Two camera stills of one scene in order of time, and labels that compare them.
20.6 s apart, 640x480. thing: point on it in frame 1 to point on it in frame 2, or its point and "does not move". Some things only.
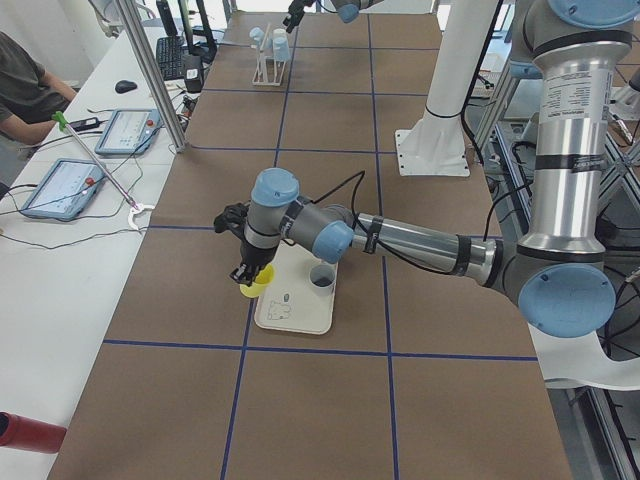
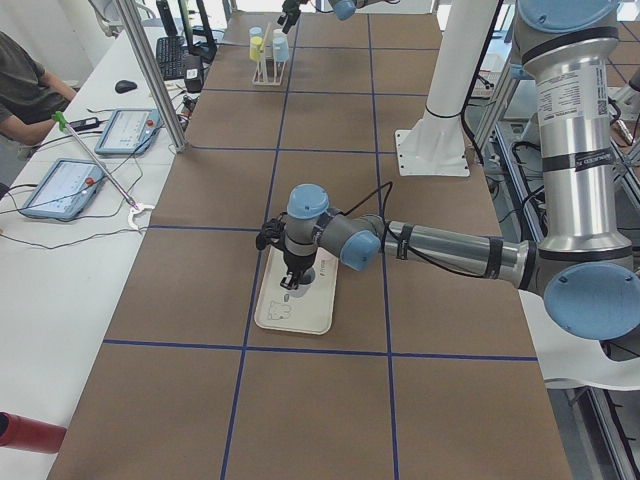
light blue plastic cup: [258, 34] does not move
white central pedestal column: [436, 145] does not move
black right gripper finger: [291, 22] does not move
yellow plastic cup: [263, 279] to [254, 48]
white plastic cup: [279, 33] does not move
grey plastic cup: [322, 279] to [308, 276]
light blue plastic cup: [281, 51] does not move
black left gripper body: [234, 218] to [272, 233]
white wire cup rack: [268, 71] does not move
